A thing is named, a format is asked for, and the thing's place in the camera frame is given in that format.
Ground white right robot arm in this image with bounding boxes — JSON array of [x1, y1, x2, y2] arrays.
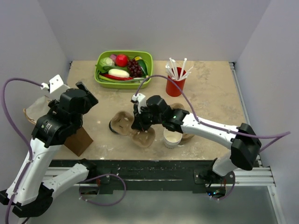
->
[[131, 93, 261, 183]]

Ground green plastic produce bin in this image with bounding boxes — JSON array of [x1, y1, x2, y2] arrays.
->
[[94, 50, 153, 90]]

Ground red toy chili pepper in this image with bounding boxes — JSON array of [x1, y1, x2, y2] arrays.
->
[[101, 74, 133, 81]]

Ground purple toy onion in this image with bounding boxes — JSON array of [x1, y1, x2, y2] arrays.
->
[[110, 54, 117, 61]]

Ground brown pulp cup carrier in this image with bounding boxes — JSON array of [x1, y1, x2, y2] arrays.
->
[[110, 111, 156, 148], [170, 103, 194, 140]]

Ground white toy radish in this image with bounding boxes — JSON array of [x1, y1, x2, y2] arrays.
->
[[108, 69, 130, 78]]

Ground white wrapped straw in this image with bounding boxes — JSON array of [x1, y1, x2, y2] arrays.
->
[[165, 65, 177, 81], [179, 58, 187, 81], [169, 57, 178, 81], [179, 67, 193, 81]]

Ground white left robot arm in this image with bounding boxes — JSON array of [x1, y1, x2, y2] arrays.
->
[[0, 82, 98, 219]]

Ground green toy cucumber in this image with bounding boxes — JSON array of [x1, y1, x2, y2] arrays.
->
[[137, 59, 148, 76]]

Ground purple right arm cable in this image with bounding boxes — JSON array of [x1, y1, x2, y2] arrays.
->
[[135, 74, 292, 201]]

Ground red straw holder cup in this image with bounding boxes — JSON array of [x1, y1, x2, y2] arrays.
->
[[166, 75, 186, 97]]

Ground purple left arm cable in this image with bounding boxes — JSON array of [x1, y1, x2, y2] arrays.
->
[[1, 78, 127, 224]]

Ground green toy cabbage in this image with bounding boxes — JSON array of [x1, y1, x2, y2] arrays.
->
[[99, 57, 115, 67]]

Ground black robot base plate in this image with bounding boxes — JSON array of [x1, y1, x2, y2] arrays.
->
[[49, 158, 260, 196]]

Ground purple toy grapes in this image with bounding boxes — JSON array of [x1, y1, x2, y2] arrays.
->
[[127, 59, 143, 78]]

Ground aluminium frame rail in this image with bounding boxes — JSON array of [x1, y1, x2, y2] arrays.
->
[[228, 61, 285, 224]]

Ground stack of white paper cups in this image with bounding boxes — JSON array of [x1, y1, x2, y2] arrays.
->
[[163, 128, 183, 148]]

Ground brown paper takeout bag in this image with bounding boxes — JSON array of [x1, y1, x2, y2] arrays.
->
[[23, 96, 93, 156]]

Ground black coffee cup lid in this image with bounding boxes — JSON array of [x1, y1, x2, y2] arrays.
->
[[108, 123, 119, 134]]

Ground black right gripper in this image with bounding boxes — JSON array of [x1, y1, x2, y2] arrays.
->
[[132, 104, 164, 132]]

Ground red toy apple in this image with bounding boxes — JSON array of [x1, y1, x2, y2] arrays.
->
[[115, 54, 129, 67]]

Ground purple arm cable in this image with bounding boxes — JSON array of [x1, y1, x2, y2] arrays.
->
[[1, 78, 127, 224], [135, 74, 292, 201]]

